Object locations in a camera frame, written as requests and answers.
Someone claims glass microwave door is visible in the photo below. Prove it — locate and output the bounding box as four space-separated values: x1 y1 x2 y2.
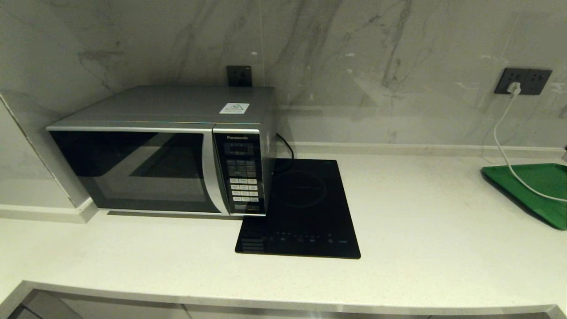
48 128 231 215

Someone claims silver Panasonic microwave body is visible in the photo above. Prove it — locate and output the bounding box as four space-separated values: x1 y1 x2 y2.
47 86 277 217

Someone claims black induction cooktop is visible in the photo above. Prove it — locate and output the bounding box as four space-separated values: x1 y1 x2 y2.
235 159 361 259

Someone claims green plastic tray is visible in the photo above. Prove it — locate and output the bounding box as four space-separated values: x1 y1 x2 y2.
481 163 567 230

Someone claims black power cord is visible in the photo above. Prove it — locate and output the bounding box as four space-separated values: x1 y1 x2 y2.
276 133 295 173

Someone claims white power cable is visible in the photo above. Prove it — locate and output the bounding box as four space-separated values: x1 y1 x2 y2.
493 94 567 203

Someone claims black wide wall socket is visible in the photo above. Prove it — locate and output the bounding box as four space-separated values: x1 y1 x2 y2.
495 68 553 95

